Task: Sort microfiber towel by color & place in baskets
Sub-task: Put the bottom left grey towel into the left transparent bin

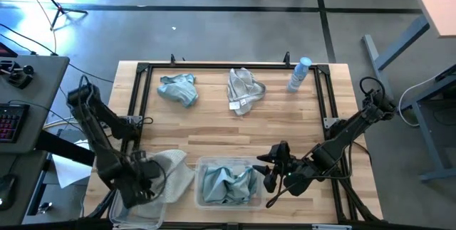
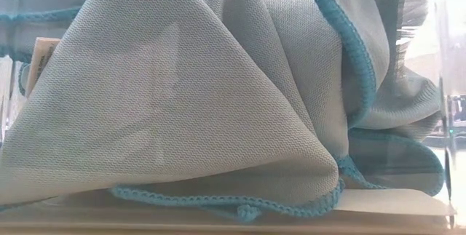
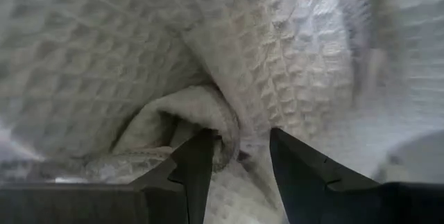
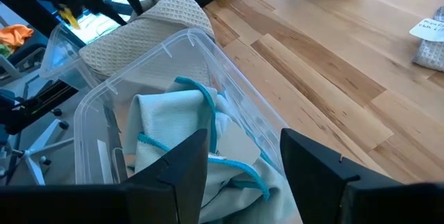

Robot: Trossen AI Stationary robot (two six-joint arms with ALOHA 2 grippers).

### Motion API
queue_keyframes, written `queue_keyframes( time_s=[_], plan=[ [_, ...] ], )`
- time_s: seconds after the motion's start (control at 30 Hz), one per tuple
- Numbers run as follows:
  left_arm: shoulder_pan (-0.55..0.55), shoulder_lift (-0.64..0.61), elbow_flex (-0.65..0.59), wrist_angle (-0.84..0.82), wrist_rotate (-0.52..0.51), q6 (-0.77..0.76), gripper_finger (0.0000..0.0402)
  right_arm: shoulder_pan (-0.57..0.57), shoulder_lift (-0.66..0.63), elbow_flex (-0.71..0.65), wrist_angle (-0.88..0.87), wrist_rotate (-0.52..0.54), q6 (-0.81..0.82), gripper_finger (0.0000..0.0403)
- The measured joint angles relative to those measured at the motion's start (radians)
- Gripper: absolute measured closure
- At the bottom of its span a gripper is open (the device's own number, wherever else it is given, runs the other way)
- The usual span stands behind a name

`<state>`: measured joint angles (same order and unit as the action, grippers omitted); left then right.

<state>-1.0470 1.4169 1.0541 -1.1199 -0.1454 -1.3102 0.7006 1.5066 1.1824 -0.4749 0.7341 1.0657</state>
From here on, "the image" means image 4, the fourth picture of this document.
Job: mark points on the grey chair star base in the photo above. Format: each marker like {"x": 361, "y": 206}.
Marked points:
{"x": 38, "y": 151}

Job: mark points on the orange cloth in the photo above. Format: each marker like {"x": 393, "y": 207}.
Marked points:
{"x": 15, "y": 35}

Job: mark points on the beige waffle microfiber towel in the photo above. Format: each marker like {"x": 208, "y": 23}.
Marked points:
{"x": 145, "y": 33}

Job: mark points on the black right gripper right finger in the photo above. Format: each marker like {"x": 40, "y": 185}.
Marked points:
{"x": 329, "y": 189}

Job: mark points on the pale green teal-edged towel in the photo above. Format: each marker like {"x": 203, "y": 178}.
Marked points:
{"x": 166, "y": 116}

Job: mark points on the clear plastic bin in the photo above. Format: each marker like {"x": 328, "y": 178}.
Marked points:
{"x": 97, "y": 130}
{"x": 57, "y": 54}

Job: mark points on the black frame beam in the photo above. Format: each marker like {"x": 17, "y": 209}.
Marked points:
{"x": 41, "y": 104}

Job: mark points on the yellow clamp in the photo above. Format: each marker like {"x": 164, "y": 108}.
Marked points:
{"x": 69, "y": 17}

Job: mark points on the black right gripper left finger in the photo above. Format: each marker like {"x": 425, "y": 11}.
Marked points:
{"x": 156, "y": 203}

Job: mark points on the grey waffle microfiber towel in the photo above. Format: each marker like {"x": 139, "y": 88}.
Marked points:
{"x": 431, "y": 55}

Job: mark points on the white handwritten paper label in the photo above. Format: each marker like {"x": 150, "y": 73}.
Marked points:
{"x": 428, "y": 30}

